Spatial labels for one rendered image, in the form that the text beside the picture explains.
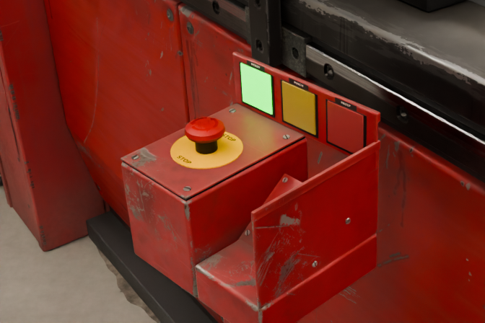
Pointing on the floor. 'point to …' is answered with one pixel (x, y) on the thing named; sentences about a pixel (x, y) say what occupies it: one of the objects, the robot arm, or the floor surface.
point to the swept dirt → (128, 289)
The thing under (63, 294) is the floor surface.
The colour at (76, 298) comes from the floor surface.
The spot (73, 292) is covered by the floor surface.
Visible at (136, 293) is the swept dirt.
